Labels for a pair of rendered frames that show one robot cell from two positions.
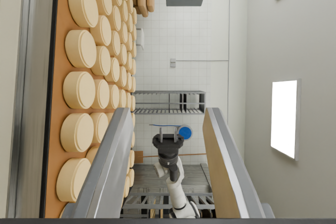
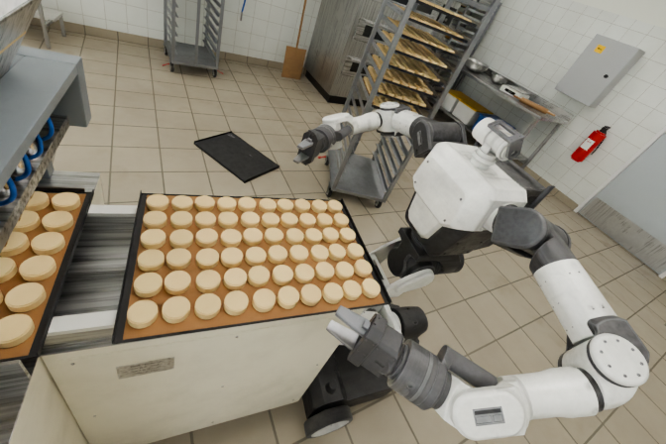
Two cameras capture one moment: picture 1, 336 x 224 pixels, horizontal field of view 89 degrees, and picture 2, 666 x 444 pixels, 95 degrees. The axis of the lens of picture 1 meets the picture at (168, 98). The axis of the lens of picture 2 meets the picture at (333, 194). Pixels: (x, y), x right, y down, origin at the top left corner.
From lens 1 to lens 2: 0.58 m
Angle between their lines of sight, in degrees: 50
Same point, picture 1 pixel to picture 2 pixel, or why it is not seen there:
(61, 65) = (277, 311)
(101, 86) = (279, 277)
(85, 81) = (285, 298)
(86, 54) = (270, 300)
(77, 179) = (334, 296)
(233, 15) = not seen: outside the picture
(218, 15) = not seen: outside the picture
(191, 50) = not seen: outside the picture
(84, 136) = (314, 293)
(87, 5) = (238, 304)
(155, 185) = (347, 46)
